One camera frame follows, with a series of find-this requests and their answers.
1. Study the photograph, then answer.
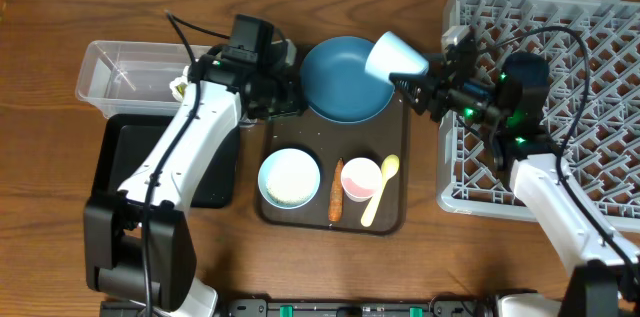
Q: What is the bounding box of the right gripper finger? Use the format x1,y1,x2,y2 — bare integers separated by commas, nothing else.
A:
394,81,429,107
389,72,440,85

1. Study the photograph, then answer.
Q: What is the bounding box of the light blue cup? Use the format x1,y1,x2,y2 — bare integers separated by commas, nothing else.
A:
365,31,429,84

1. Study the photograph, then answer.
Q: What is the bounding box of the dark blue bowl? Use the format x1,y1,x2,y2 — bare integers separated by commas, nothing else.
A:
300,36,394,124

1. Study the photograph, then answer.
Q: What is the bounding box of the pink cup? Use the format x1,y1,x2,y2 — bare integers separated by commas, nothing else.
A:
341,157,382,202

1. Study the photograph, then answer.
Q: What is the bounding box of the yellow green snack wrapper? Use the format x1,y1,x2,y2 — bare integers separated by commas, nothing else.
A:
172,83,186,101

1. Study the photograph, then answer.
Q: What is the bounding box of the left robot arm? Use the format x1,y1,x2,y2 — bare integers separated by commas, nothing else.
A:
83,38,305,316

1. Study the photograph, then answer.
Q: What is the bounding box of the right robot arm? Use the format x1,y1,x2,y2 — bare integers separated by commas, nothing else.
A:
366,26,639,316

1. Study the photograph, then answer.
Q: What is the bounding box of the grey dishwasher rack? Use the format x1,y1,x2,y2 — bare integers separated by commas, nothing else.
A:
443,0,639,232

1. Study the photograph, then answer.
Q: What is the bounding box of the yellow plastic spoon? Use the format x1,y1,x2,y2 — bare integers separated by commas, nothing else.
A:
360,154,400,227

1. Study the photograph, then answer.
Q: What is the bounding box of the light blue rice bowl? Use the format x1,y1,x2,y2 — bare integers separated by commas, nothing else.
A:
257,148,321,210

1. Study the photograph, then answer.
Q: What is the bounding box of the dark brown serving tray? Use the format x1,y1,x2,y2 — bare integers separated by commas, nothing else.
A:
256,94,410,236

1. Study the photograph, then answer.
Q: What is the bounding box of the crumpled white tissue in bin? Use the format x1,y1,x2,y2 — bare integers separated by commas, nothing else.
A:
169,66,190,103

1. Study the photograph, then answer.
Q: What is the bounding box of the orange carrot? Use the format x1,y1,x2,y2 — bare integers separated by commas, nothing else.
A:
328,158,344,222

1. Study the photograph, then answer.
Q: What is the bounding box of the clear plastic bin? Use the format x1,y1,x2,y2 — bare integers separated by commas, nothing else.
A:
75,41,190,119

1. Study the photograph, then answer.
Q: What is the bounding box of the black bin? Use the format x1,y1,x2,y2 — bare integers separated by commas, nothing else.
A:
91,114,240,209

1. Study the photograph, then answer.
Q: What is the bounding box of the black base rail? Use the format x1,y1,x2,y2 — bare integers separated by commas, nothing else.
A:
98,295,496,317

